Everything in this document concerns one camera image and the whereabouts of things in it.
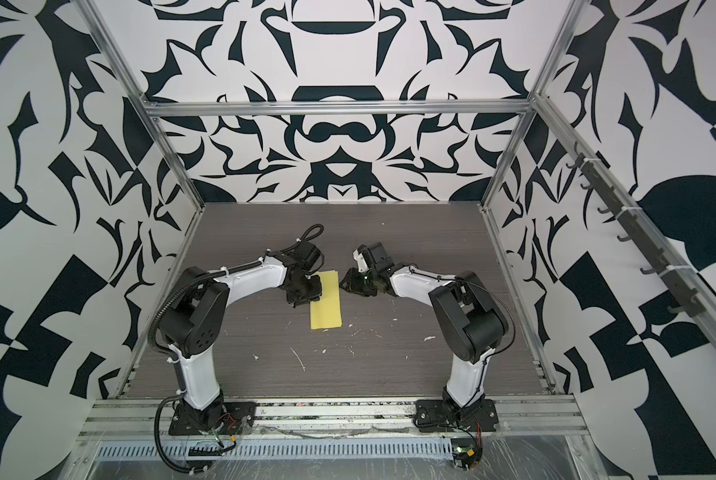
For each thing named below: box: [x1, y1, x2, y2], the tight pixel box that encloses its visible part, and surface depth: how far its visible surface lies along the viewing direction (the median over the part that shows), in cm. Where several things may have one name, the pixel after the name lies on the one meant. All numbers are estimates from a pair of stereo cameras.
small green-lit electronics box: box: [451, 438, 483, 471], surface depth 72 cm
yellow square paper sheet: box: [310, 270, 342, 330], surface depth 94 cm
